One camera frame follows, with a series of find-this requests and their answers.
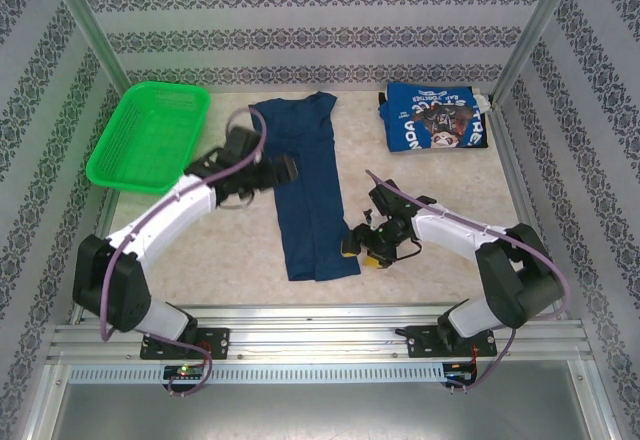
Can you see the navy blue t-shirt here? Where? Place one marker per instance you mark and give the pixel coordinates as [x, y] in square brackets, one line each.
[310, 185]

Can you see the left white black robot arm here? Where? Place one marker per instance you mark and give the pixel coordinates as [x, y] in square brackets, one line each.
[165, 215]

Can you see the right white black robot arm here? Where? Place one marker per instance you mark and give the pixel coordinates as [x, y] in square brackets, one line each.
[450, 230]

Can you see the green plastic basket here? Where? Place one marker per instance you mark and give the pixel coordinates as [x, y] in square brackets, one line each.
[145, 130]

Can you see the royal blue printed t-shirt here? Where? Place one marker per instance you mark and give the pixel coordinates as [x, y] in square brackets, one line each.
[405, 115]

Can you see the white folded t-shirt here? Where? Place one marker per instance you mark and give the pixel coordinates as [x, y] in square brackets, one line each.
[484, 101]

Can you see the grey metal tray panel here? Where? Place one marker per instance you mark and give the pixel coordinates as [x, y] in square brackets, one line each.
[320, 410]

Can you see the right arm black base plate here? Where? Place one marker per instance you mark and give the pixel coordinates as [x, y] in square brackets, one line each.
[420, 342]

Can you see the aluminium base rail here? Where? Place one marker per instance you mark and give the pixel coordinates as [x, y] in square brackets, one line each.
[320, 340]

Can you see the aluminium side frame rail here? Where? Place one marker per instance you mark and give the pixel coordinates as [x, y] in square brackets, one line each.
[516, 170]
[104, 215]

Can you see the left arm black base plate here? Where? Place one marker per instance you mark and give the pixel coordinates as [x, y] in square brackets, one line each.
[215, 342]

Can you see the aluminium frame post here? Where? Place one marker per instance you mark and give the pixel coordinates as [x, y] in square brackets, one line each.
[85, 20]
[535, 30]

